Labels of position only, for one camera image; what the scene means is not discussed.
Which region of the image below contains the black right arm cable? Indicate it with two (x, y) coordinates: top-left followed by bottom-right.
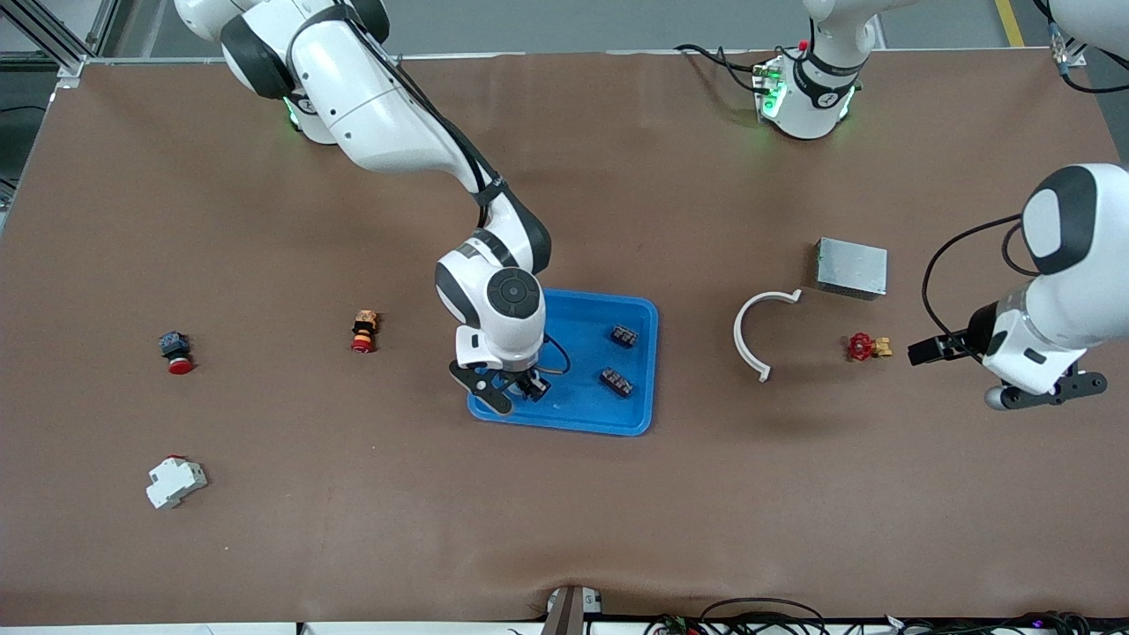
(362, 9), (572, 377)

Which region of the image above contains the brown table cover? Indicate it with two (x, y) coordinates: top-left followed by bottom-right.
(0, 49), (1129, 627)

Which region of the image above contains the black cable bundle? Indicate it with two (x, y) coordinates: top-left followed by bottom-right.
(882, 610), (1129, 635)

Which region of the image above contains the black looped cable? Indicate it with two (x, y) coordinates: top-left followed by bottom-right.
(701, 597), (827, 635)

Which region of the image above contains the red emergency stop button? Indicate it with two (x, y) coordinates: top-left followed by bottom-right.
(159, 331), (196, 376)

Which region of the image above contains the white curved plastic clamp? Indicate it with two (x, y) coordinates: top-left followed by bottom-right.
(733, 288), (804, 383)

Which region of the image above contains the silver metal box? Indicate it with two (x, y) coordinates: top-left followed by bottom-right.
(814, 237), (888, 302)

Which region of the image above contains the black left arm base cable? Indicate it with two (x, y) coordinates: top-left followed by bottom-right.
(675, 42), (777, 93)

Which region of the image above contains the white circuit breaker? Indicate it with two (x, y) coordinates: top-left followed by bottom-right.
(146, 455), (209, 511)

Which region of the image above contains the aluminium frame post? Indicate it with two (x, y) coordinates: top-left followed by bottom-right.
(18, 0), (120, 89)

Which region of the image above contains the blue plastic tray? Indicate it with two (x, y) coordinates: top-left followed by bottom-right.
(467, 288), (660, 437)

